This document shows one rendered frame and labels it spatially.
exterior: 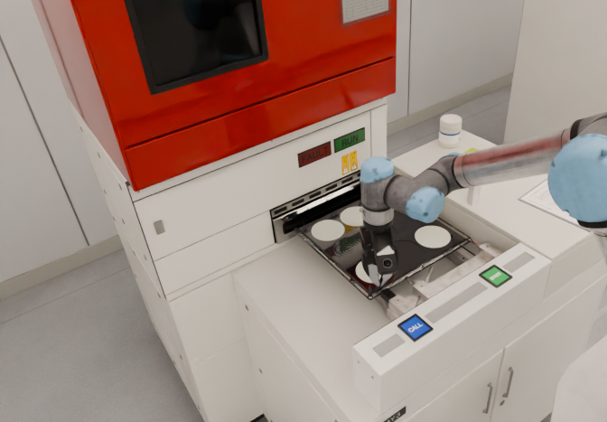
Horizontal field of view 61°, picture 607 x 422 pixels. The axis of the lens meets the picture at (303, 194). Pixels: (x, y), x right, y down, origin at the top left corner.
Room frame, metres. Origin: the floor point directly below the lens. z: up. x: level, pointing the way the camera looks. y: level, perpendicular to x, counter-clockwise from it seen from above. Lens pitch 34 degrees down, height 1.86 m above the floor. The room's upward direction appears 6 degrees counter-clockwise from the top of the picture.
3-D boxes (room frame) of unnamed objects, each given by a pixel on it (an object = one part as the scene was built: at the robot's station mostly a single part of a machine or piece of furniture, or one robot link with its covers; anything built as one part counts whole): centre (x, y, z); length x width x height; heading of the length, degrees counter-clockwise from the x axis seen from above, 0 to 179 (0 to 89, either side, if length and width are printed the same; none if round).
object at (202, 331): (1.56, 0.24, 0.41); 0.82 x 0.71 x 0.82; 119
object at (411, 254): (1.17, -0.21, 0.90); 0.34 x 0.34 x 0.01; 29
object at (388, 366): (0.82, -0.33, 0.89); 0.55 x 0.09 x 0.14; 119
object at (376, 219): (0.97, -0.17, 1.13); 0.08 x 0.08 x 0.05
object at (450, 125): (1.53, -0.52, 1.01); 0.07 x 0.07 x 0.10
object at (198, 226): (1.27, 0.07, 1.02); 0.82 x 0.03 x 0.40; 119
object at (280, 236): (1.34, -0.09, 0.89); 0.44 x 0.02 x 0.10; 119
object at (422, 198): (0.90, -0.25, 1.21); 0.11 x 0.11 x 0.08; 41
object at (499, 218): (1.27, -0.59, 0.89); 0.62 x 0.35 x 0.14; 29
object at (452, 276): (0.94, -0.35, 0.87); 0.36 x 0.08 x 0.03; 119
